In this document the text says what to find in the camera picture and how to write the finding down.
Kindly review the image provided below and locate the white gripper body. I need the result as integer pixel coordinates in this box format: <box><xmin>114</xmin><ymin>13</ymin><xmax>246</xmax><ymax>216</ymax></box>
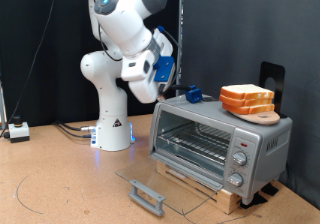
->
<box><xmin>128</xmin><ymin>28</ymin><xmax>176</xmax><ymax>104</ymax></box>

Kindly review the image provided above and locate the blue spatula grip block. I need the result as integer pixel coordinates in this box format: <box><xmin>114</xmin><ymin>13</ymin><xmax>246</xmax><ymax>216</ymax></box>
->
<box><xmin>185</xmin><ymin>84</ymin><xmax>205</xmax><ymax>104</ymax></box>

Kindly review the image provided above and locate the glass oven door with handle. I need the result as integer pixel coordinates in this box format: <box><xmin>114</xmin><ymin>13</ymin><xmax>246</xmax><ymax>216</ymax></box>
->
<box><xmin>115</xmin><ymin>152</ymin><xmax>225</xmax><ymax>218</ymax></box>

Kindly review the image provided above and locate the silver oven dial knob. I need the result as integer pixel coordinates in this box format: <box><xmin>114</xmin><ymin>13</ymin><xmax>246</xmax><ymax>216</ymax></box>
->
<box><xmin>227</xmin><ymin>172</ymin><xmax>245</xmax><ymax>188</ymax></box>
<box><xmin>232</xmin><ymin>150</ymin><xmax>249</xmax><ymax>167</ymax></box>

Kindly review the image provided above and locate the silver toaster oven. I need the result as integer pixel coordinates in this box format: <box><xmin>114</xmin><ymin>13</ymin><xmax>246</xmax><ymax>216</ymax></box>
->
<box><xmin>148</xmin><ymin>93</ymin><xmax>294</xmax><ymax>206</ymax></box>

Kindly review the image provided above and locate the black backdrop curtain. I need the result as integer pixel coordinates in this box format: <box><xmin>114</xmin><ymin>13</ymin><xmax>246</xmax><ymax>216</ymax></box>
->
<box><xmin>0</xmin><ymin>0</ymin><xmax>183</xmax><ymax>128</ymax></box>

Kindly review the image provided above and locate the dark grey backdrop curtain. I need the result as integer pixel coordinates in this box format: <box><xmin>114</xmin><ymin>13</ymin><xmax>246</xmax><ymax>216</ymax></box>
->
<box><xmin>182</xmin><ymin>0</ymin><xmax>320</xmax><ymax>211</ymax></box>

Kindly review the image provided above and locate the small wooden serving board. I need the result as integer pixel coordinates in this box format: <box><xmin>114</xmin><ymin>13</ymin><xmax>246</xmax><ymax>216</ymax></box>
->
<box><xmin>229</xmin><ymin>109</ymin><xmax>281</xmax><ymax>126</ymax></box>

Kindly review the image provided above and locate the black metal bookend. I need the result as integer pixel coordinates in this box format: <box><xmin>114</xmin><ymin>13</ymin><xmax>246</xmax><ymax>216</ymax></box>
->
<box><xmin>258</xmin><ymin>61</ymin><xmax>288</xmax><ymax>119</ymax></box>

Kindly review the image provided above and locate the wooden slatted crate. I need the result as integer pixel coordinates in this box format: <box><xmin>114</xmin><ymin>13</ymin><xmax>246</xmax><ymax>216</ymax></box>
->
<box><xmin>155</xmin><ymin>160</ymin><xmax>243</xmax><ymax>216</ymax></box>

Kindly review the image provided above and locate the white emergency stop box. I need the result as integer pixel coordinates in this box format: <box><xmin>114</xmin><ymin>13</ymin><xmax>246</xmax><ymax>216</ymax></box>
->
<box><xmin>8</xmin><ymin>115</ymin><xmax>31</xmax><ymax>144</ymax></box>

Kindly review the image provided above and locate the black foam pad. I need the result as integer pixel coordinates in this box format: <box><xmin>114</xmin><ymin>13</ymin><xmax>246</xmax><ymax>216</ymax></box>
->
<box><xmin>239</xmin><ymin>193</ymin><xmax>269</xmax><ymax>210</ymax></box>
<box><xmin>261</xmin><ymin>183</ymin><xmax>280</xmax><ymax>197</ymax></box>

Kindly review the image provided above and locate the thin metal stand pole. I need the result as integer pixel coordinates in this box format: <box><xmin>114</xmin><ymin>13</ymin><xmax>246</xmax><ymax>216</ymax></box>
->
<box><xmin>0</xmin><ymin>82</ymin><xmax>8</xmax><ymax>130</ymax></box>

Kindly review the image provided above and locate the wrist camera blue mount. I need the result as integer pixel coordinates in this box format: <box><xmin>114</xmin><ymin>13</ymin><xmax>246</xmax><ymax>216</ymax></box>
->
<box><xmin>153</xmin><ymin>55</ymin><xmax>176</xmax><ymax>84</ymax></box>

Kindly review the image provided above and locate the oven wire rack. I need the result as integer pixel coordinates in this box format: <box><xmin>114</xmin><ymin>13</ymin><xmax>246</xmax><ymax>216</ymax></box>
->
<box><xmin>156</xmin><ymin>122</ymin><xmax>233</xmax><ymax>163</ymax></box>

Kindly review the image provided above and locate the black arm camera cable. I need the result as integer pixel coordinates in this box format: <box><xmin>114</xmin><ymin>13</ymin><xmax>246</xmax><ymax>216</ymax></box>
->
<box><xmin>88</xmin><ymin>0</ymin><xmax>181</xmax><ymax>95</ymax></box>

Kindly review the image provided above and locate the black base cable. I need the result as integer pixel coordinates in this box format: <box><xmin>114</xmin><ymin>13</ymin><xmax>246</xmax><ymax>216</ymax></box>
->
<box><xmin>53</xmin><ymin>119</ymin><xmax>97</xmax><ymax>132</ymax></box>
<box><xmin>57</xmin><ymin>124</ymin><xmax>94</xmax><ymax>139</ymax></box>

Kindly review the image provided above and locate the long black hanging cable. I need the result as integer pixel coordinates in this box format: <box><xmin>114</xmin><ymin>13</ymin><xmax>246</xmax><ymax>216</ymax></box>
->
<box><xmin>0</xmin><ymin>0</ymin><xmax>65</xmax><ymax>140</ymax></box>

